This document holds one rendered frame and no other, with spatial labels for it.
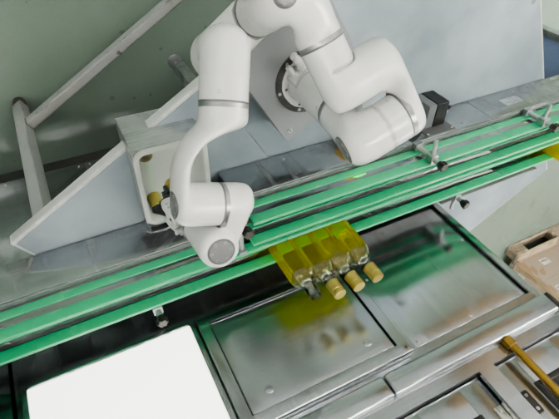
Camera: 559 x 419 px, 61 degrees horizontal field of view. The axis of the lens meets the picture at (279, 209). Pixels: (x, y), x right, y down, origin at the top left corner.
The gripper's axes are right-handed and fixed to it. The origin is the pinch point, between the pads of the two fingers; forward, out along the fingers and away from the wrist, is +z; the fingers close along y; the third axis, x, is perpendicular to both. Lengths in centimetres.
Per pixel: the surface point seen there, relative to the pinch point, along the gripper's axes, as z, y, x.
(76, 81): 71, -10, 14
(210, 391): -15.9, -5.8, -44.6
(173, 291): 5.8, -5.6, -29.4
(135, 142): 10.5, -4.6, 9.9
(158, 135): 11.1, 0.9, 10.0
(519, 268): 137, 319, -240
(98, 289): 6.6, -22.2, -21.8
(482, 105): 14, 108, -8
